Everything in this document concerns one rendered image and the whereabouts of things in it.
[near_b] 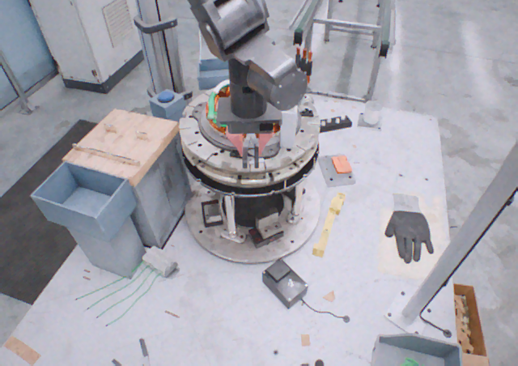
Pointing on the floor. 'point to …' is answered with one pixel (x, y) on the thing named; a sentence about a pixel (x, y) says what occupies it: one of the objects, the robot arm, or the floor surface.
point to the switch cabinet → (87, 27)
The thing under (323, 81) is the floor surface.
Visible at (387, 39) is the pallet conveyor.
